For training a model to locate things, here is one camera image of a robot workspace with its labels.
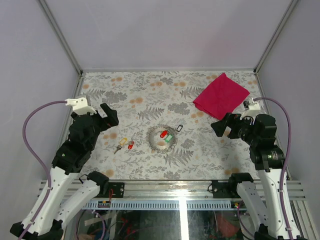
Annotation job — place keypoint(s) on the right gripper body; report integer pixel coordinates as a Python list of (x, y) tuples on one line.
[(241, 128)]

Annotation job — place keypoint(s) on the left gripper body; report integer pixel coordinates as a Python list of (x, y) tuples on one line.
[(101, 125)]

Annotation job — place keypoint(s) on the metal ring key organizer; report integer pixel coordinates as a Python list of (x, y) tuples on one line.
[(158, 144)]

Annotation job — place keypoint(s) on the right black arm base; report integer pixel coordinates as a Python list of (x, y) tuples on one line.
[(228, 190)]

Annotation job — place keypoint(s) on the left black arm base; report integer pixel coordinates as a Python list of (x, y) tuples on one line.
[(110, 188)]

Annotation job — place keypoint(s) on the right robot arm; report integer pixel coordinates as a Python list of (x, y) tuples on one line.
[(272, 217)]

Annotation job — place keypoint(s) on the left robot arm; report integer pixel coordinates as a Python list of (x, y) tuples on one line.
[(50, 216)]

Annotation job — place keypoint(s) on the magenta folded cloth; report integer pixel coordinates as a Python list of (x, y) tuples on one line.
[(220, 97)]

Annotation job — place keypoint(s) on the green key tag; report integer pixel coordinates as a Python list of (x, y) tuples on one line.
[(168, 138)]

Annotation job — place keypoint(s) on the red key tag on organizer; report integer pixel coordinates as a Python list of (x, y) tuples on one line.
[(164, 134)]

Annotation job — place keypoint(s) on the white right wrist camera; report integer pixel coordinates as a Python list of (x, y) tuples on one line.
[(251, 109)]

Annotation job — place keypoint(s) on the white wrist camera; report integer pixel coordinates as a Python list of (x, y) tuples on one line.
[(80, 105), (251, 109)]

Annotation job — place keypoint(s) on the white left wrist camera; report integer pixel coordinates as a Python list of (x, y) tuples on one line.
[(80, 105)]

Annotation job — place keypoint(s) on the aluminium front rail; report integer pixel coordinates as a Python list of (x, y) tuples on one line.
[(159, 195)]

